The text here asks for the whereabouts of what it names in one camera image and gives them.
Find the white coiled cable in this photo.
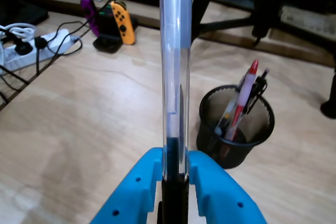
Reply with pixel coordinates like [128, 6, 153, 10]
[0, 23, 36, 41]

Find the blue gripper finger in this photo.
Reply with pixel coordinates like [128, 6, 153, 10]
[189, 150, 267, 224]
[89, 147, 163, 224]

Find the purple game controller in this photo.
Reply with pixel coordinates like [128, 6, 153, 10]
[80, 0, 101, 38]

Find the black power cable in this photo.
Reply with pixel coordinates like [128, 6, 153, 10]
[35, 48, 41, 75]

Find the white power strip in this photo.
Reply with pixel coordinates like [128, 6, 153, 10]
[0, 28, 75, 72]

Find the black controller charging dock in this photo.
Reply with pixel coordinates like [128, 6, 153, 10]
[92, 5, 139, 54]

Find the black power plug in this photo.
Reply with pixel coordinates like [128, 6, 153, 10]
[13, 36, 34, 56]
[34, 36, 48, 51]

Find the orange game controller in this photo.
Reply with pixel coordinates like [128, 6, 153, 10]
[110, 1, 136, 46]

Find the clear pen black cap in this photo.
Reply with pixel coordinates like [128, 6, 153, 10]
[159, 0, 193, 224]

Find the black mesh pen holder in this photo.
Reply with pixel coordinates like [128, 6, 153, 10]
[196, 84, 276, 170]

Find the printed cardboard box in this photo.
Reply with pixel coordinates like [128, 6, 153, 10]
[279, 5, 336, 42]

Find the black retractable pen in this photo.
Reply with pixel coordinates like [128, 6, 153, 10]
[243, 68, 270, 116]

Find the red retractable pen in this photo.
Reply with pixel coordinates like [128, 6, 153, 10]
[220, 59, 260, 156]

